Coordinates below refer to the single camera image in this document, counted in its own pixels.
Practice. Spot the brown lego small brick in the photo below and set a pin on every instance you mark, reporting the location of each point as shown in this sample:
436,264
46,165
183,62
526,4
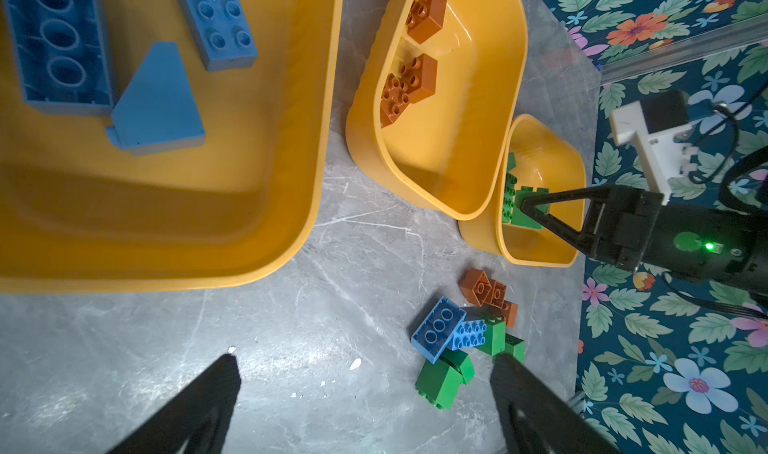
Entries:
425,19

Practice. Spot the brown lego brick cluster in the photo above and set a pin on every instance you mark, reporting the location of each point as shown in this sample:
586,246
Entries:
482,291

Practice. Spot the left yellow plastic bin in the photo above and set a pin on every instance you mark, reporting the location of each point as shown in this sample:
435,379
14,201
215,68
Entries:
79,215

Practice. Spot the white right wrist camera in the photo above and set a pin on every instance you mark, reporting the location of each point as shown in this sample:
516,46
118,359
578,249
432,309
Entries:
658,128

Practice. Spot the blue sloped lego brick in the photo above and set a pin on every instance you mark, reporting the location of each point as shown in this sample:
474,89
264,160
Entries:
157,112

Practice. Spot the green long lego brick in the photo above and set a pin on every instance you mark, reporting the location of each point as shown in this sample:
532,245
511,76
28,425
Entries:
509,191

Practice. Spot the blue long lego brick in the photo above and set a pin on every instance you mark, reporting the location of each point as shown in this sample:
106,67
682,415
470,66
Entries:
63,56

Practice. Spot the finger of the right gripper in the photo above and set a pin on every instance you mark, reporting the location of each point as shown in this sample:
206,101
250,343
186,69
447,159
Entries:
541,198
578,239

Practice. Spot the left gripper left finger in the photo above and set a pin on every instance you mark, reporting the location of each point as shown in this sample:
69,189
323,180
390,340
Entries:
196,420

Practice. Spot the middle yellow plastic bin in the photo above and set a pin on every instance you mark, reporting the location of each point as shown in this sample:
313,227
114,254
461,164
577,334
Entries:
444,152

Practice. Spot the green lego small brick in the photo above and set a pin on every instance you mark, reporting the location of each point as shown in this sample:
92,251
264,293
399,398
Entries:
440,382

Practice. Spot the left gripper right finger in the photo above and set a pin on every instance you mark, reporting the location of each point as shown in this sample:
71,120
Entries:
533,419

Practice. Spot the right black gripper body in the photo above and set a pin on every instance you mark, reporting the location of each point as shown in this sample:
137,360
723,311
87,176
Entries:
628,226

